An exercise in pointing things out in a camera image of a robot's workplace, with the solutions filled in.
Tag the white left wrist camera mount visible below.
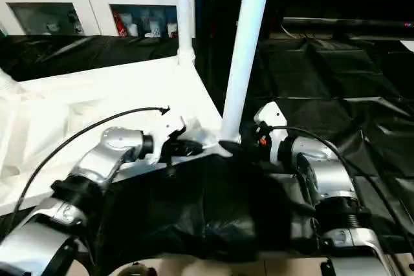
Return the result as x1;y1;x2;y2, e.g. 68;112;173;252
147;109;188;164

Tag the white plastic table top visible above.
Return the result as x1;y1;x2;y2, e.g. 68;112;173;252
0;56;234;217

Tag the black left wrist camera cable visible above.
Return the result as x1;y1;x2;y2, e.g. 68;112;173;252
11;105;171;222

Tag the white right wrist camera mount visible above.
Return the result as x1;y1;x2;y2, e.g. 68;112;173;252
253;101;289;163

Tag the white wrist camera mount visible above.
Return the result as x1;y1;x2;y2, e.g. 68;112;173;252
147;109;188;164
253;101;289;163

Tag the red white bottle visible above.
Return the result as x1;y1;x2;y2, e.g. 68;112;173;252
113;12;129;37

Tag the black plastic mat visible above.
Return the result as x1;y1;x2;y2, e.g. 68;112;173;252
0;32;414;262

